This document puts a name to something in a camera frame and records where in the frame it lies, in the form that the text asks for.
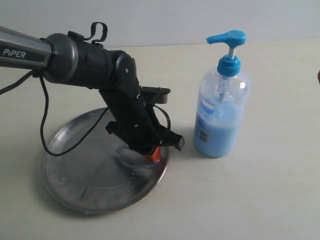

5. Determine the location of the round metal plate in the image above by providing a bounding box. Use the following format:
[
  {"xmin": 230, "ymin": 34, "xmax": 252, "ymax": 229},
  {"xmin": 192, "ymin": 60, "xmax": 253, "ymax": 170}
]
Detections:
[{"xmin": 42, "ymin": 108, "xmax": 170, "ymax": 214}]

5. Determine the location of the left wrist camera grey black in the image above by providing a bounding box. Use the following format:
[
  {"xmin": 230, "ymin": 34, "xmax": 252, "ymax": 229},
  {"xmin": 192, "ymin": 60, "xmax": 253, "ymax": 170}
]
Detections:
[{"xmin": 139, "ymin": 86, "xmax": 171, "ymax": 105}]

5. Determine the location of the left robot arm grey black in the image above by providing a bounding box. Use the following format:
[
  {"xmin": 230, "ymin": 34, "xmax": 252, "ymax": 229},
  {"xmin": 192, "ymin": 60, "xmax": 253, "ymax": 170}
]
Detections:
[{"xmin": 0, "ymin": 24, "xmax": 185, "ymax": 162}]

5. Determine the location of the blue soap pump bottle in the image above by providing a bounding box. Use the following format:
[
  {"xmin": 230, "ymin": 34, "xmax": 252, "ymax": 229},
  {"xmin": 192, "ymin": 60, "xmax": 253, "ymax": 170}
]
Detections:
[{"xmin": 193, "ymin": 30, "xmax": 252, "ymax": 158}]

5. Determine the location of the blue soap blob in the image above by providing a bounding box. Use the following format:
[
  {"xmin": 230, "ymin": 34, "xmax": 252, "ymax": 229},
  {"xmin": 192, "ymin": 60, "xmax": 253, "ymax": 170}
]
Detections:
[{"xmin": 115, "ymin": 145, "xmax": 158, "ymax": 169}]

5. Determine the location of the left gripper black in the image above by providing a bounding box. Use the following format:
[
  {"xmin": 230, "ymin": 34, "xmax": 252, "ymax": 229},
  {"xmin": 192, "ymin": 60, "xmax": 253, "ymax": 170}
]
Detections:
[{"xmin": 99, "ymin": 86, "xmax": 185, "ymax": 163}]

